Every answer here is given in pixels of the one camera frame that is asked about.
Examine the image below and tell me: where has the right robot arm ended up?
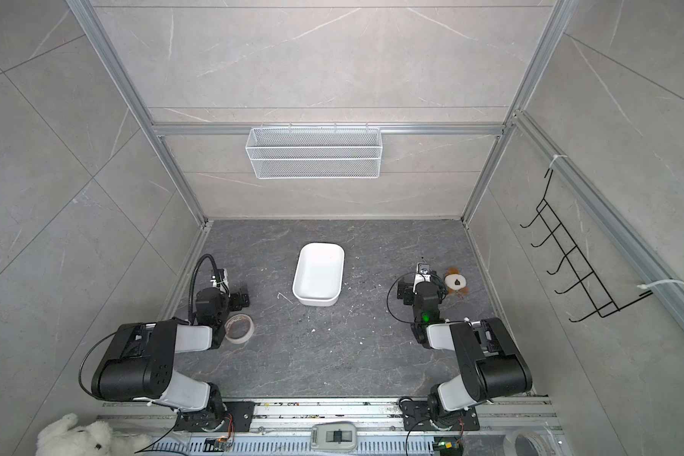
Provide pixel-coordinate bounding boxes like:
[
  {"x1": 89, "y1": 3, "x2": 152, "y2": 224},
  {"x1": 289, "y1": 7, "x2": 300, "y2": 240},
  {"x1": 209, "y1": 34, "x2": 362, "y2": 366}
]
[{"x1": 389, "y1": 262, "x2": 533, "y2": 431}]

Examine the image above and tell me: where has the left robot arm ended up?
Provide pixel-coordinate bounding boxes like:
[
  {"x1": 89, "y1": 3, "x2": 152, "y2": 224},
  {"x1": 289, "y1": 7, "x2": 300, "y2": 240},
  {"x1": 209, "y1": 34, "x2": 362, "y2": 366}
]
[{"x1": 90, "y1": 273, "x2": 250, "y2": 429}]

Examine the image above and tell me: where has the white plastic bin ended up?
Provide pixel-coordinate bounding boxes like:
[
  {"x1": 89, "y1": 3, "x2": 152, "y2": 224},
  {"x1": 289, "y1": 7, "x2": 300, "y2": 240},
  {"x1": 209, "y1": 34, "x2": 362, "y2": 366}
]
[{"x1": 293, "y1": 242, "x2": 345, "y2": 307}]

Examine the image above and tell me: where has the roll of masking tape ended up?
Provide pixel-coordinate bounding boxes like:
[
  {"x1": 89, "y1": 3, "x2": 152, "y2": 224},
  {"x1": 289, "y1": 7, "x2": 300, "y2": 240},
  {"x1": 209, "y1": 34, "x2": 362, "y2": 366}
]
[{"x1": 224, "y1": 313, "x2": 256, "y2": 345}]

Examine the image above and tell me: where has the brown plush toy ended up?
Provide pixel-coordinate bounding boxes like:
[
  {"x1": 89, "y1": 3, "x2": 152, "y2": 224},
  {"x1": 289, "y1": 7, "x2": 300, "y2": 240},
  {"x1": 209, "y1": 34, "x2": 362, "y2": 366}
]
[{"x1": 444, "y1": 267, "x2": 469, "y2": 298}]

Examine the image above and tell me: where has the grey control box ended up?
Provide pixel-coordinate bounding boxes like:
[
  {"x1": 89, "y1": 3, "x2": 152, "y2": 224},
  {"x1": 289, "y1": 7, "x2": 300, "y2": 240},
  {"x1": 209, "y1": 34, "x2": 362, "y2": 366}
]
[{"x1": 310, "y1": 422, "x2": 359, "y2": 452}]

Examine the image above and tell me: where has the white plush bear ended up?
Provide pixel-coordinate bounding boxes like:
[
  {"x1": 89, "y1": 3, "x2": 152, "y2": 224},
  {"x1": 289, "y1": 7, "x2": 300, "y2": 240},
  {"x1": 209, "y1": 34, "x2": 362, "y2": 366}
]
[{"x1": 35, "y1": 413, "x2": 152, "y2": 456}]

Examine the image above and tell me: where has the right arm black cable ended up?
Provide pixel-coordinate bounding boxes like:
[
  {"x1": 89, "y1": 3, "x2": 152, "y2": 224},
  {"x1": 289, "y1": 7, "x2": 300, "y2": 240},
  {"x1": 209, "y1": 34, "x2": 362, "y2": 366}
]
[{"x1": 386, "y1": 272, "x2": 418, "y2": 326}]

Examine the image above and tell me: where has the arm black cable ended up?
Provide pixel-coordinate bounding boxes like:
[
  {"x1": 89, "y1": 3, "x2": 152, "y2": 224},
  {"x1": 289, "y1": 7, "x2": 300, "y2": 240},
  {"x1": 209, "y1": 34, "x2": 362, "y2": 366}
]
[
  {"x1": 187, "y1": 253, "x2": 220, "y2": 326},
  {"x1": 386, "y1": 272, "x2": 418, "y2": 326}
]

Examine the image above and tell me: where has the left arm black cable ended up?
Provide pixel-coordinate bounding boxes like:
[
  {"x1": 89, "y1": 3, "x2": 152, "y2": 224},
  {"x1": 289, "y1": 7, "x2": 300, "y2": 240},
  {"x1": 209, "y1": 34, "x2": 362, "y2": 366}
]
[{"x1": 187, "y1": 253, "x2": 220, "y2": 326}]

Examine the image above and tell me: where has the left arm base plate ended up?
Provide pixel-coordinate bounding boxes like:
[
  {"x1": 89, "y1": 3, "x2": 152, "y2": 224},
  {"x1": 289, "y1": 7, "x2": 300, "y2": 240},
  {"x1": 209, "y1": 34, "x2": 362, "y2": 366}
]
[{"x1": 173, "y1": 401, "x2": 256, "y2": 432}]

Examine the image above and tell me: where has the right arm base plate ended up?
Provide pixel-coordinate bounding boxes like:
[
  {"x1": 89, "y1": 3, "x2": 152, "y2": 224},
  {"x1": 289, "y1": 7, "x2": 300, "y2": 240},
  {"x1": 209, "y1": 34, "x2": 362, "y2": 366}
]
[{"x1": 397, "y1": 396, "x2": 481, "y2": 432}]

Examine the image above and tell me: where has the aluminium front rail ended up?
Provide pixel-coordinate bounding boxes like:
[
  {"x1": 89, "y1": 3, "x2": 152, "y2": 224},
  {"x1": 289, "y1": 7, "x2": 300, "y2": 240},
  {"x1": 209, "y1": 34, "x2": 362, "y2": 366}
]
[{"x1": 98, "y1": 396, "x2": 573, "y2": 455}]

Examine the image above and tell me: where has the white wire mesh basket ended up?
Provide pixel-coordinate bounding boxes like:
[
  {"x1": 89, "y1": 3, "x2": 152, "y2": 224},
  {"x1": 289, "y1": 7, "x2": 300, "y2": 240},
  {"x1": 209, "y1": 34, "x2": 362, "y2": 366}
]
[{"x1": 245, "y1": 127, "x2": 384, "y2": 180}]

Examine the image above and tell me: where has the black wire hook rack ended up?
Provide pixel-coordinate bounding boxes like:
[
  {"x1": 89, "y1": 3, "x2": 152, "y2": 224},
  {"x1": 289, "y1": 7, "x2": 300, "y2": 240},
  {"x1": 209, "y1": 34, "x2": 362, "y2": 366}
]
[{"x1": 520, "y1": 169, "x2": 654, "y2": 323}]

